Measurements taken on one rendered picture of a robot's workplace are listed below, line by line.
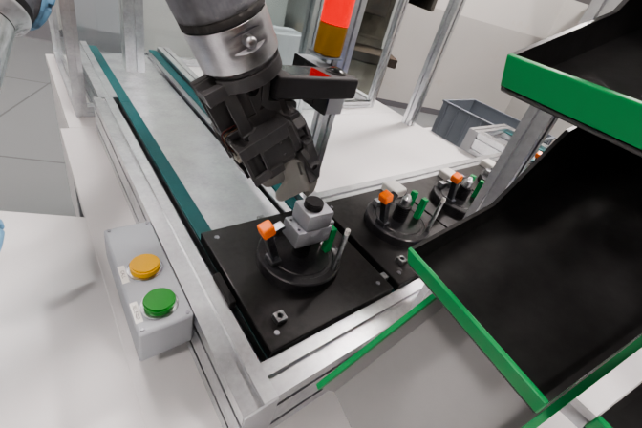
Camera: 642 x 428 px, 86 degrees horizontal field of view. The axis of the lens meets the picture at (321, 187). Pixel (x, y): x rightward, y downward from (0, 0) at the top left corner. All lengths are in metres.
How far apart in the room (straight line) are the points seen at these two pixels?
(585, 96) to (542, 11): 5.56
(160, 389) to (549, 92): 0.55
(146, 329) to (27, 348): 0.19
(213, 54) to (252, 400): 0.37
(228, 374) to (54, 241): 0.45
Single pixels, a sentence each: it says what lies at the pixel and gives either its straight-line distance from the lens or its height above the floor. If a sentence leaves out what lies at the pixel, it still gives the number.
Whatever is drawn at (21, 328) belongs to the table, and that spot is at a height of 0.86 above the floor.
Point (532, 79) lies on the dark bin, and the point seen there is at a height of 1.36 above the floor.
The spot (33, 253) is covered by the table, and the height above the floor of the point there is 0.86.
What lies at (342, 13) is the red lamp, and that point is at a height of 1.33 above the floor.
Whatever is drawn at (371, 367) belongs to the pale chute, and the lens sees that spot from 0.44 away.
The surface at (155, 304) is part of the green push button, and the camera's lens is 0.52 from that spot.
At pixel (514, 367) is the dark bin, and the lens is 0.27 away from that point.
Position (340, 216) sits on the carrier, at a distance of 0.72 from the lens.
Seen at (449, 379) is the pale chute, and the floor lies 1.07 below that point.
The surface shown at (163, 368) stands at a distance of 0.60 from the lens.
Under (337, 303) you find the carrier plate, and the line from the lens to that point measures 0.56.
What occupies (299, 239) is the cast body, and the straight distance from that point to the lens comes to 0.52.
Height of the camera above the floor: 1.38
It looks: 32 degrees down
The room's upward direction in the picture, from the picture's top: 16 degrees clockwise
